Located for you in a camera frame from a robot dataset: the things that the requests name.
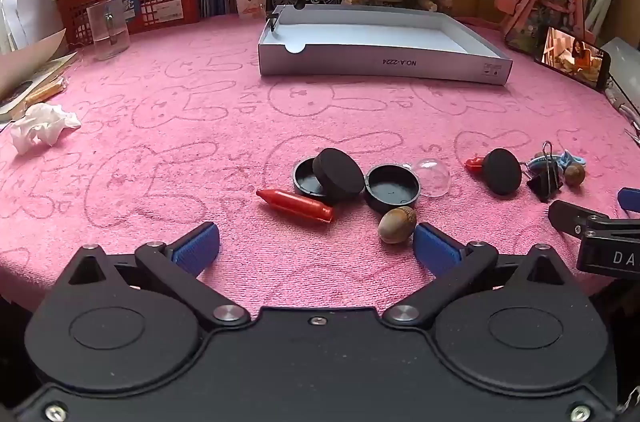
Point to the wooden drawer unit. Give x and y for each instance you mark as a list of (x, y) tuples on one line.
[(480, 0)]

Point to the black round lid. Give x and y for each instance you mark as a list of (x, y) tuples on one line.
[(304, 176), (392, 187)]

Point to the pink rabbit print cloth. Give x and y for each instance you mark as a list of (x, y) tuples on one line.
[(200, 112)]

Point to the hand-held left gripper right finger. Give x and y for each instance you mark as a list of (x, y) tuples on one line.
[(435, 249)]

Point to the small brown acorn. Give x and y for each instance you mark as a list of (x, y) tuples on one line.
[(575, 174)]

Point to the black smartphone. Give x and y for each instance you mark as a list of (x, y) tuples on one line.
[(575, 57)]

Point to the red marker cap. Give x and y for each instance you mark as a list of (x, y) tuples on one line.
[(473, 163)]

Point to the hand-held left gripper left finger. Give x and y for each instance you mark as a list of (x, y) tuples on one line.
[(197, 247)]

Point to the large brown acorn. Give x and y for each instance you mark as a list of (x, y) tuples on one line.
[(396, 224)]

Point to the white cardboard box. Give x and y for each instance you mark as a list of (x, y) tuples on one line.
[(370, 62)]

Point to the black binder clip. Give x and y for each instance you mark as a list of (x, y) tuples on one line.
[(273, 23), (542, 187)]

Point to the crumpled white tissue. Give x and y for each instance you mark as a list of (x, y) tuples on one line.
[(40, 127)]

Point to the large red plastic basket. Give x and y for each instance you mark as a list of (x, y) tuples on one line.
[(165, 2)]

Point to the open paper booklet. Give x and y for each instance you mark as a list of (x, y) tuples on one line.
[(30, 62)]

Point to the clear glass beaker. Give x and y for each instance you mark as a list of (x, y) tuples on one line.
[(107, 37)]

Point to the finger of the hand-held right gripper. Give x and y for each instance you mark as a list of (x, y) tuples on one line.
[(631, 199), (570, 214)]

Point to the clear plastic dome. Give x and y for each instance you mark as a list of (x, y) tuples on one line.
[(434, 174)]

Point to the black round puck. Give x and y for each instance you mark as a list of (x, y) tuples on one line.
[(340, 174), (501, 170)]

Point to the long red crayon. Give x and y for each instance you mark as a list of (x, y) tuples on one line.
[(295, 204)]

